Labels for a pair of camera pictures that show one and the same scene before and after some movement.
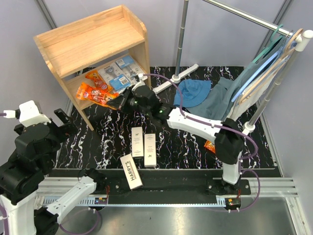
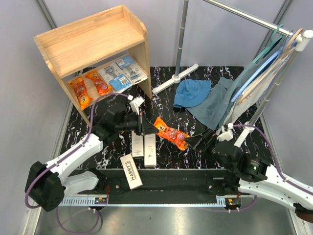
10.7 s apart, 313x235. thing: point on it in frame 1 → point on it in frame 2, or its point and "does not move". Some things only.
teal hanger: (274, 40) does not move
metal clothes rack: (301, 38) does not move
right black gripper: (122, 101) → (208, 136)
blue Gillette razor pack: (118, 80) does not move
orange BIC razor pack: (85, 91) → (78, 84)
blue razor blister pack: (130, 67) does not move
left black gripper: (66, 130) → (148, 128)
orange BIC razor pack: (100, 82) does not move
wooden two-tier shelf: (99, 58) does not move
